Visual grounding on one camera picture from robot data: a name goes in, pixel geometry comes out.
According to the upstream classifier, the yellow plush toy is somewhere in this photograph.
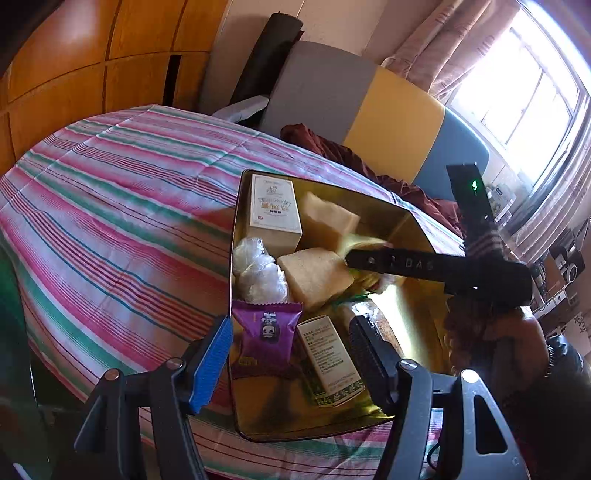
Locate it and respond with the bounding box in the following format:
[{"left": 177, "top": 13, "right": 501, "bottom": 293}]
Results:
[{"left": 337, "top": 234, "right": 406, "bottom": 300}]

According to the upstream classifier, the small white labelled box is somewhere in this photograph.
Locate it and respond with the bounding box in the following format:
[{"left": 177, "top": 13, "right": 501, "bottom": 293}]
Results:
[{"left": 297, "top": 315, "right": 366, "bottom": 407}]

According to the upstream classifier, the purple snack packet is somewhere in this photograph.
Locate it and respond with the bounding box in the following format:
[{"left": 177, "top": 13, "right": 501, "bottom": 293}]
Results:
[{"left": 231, "top": 300, "right": 303, "bottom": 380}]

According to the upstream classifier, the yellow sponge block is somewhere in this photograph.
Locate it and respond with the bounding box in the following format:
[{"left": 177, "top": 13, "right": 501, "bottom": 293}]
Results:
[
  {"left": 277, "top": 248, "right": 355, "bottom": 311},
  {"left": 298, "top": 192, "right": 360, "bottom": 252}
]

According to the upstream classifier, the white plastic bag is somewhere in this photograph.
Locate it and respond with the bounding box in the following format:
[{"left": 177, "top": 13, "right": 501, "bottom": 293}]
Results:
[{"left": 232, "top": 237, "right": 290, "bottom": 304}]

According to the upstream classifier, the person's hand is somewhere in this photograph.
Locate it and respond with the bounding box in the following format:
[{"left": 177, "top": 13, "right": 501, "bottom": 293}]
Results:
[{"left": 445, "top": 294, "right": 551, "bottom": 384}]

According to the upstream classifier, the dark red blanket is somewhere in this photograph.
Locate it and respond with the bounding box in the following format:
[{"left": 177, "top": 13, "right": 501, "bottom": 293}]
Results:
[{"left": 280, "top": 124, "right": 465, "bottom": 238}]

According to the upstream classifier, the white appliance box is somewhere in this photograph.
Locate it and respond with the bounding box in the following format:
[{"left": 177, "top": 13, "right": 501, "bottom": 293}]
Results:
[{"left": 486, "top": 184, "right": 516, "bottom": 220}]

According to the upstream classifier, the green glass side table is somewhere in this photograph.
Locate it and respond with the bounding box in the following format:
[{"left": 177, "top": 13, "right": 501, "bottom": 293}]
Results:
[{"left": 1, "top": 253, "right": 51, "bottom": 479}]

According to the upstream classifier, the gold metal tray box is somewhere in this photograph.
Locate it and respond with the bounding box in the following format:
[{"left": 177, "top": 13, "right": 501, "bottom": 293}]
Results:
[{"left": 228, "top": 178, "right": 450, "bottom": 442}]

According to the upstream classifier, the grey yellow blue headboard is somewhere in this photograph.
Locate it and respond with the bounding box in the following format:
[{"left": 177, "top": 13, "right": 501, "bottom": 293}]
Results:
[{"left": 211, "top": 40, "right": 491, "bottom": 203}]

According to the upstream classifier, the striped pink green bedsheet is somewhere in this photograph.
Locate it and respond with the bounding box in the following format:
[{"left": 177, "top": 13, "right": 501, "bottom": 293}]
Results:
[{"left": 1, "top": 105, "right": 400, "bottom": 396}]

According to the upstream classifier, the white printed carton box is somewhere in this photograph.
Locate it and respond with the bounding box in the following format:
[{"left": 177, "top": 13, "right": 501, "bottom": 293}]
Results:
[{"left": 245, "top": 173, "right": 303, "bottom": 258}]

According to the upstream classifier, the pink patterned curtain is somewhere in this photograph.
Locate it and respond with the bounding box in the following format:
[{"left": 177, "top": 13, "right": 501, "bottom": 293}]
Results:
[{"left": 366, "top": 1, "right": 590, "bottom": 261}]

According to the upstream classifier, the black rolled mat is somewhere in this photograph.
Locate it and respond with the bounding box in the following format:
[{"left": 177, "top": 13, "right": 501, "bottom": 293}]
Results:
[{"left": 230, "top": 12, "right": 304, "bottom": 104}]

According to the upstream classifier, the wooden wardrobe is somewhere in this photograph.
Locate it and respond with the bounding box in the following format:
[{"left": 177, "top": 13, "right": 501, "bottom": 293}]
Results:
[{"left": 1, "top": 1, "right": 226, "bottom": 172}]

